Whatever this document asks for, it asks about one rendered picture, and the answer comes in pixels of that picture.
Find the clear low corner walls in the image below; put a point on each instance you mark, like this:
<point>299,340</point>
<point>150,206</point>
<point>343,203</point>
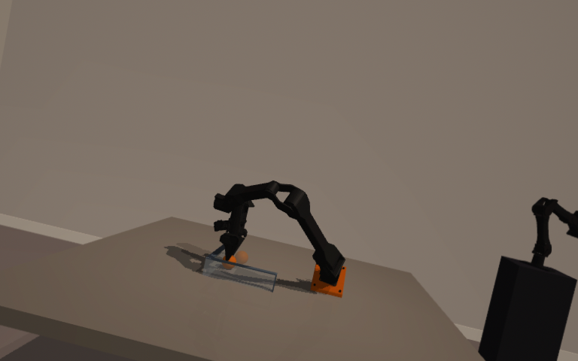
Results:
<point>238,275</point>

